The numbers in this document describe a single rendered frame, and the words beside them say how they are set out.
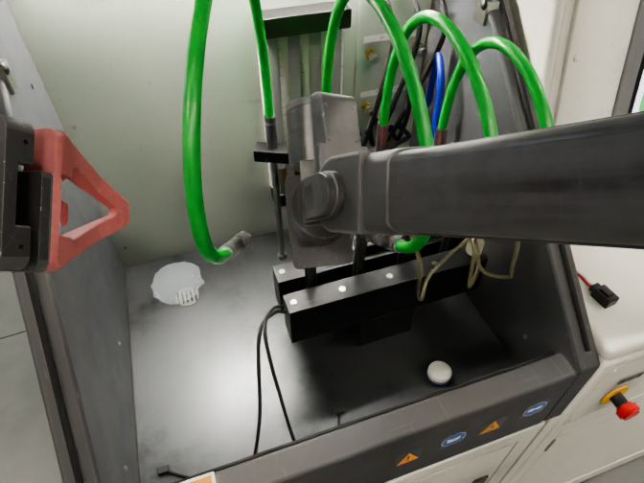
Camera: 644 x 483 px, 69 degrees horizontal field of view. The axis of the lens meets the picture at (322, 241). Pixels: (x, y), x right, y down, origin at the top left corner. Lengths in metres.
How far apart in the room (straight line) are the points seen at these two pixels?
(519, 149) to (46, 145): 0.22
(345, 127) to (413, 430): 0.40
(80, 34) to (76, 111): 0.12
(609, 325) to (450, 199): 0.56
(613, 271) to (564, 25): 0.39
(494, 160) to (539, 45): 0.51
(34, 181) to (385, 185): 0.19
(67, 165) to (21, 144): 0.03
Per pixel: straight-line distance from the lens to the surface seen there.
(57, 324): 0.60
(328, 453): 0.64
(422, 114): 0.46
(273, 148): 0.79
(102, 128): 0.85
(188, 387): 0.84
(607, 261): 0.90
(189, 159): 0.39
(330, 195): 0.33
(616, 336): 0.79
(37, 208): 0.25
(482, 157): 0.26
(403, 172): 0.30
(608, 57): 0.82
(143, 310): 0.95
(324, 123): 0.40
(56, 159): 0.25
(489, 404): 0.70
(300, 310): 0.70
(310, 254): 0.51
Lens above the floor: 1.55
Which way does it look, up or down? 45 degrees down
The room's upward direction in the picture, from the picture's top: straight up
